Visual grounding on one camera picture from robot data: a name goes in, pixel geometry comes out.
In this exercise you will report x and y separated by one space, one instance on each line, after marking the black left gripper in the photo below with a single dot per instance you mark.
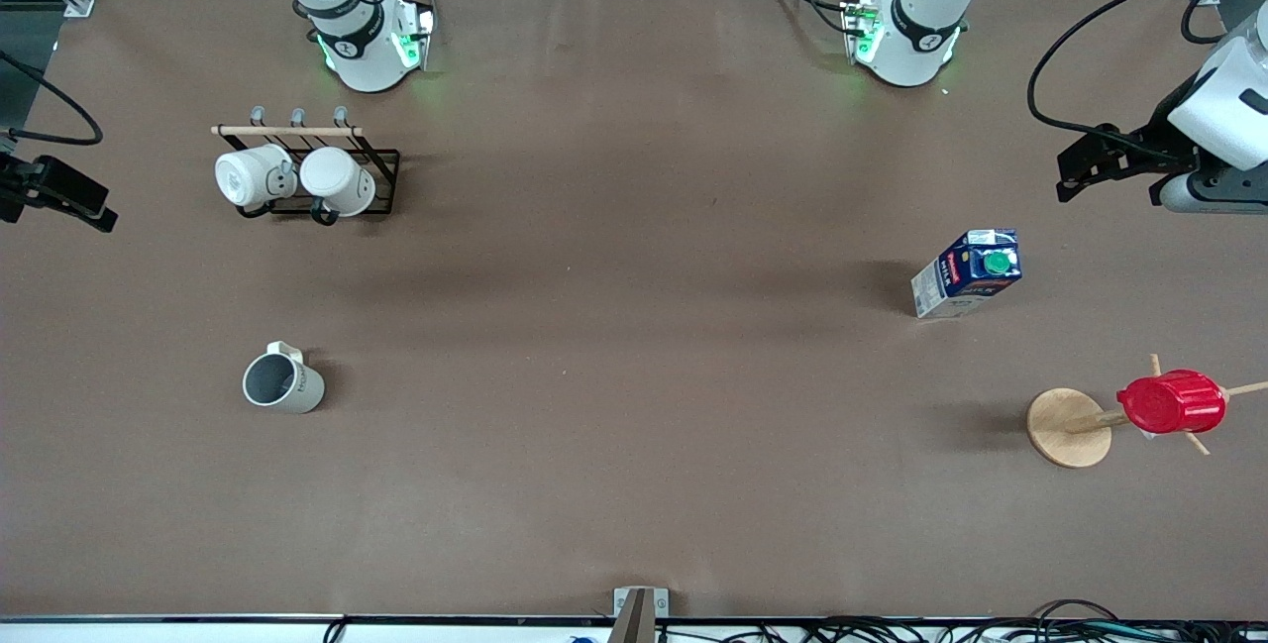
1155 144

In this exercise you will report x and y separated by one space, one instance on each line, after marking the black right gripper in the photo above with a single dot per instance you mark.
10 186

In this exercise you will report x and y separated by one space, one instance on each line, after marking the blue white milk carton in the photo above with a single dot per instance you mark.
956 281

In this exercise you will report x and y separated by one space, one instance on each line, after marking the white mug grey inside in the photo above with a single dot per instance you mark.
287 387

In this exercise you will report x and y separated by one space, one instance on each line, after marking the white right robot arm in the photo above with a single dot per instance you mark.
362 53

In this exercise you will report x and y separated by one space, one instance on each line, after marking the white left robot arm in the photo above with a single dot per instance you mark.
916 34

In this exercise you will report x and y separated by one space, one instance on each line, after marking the red plastic cup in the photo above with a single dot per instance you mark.
1174 402

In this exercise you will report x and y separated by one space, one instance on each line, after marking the wooden cup tree stand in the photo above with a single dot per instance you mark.
1068 425

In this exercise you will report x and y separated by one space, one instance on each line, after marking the white ribbed mug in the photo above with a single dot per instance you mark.
337 177
248 177

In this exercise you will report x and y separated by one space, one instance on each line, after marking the brown table cover sheet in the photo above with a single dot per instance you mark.
634 475

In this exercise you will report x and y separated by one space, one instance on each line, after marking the metal bracket with post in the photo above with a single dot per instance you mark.
639 613

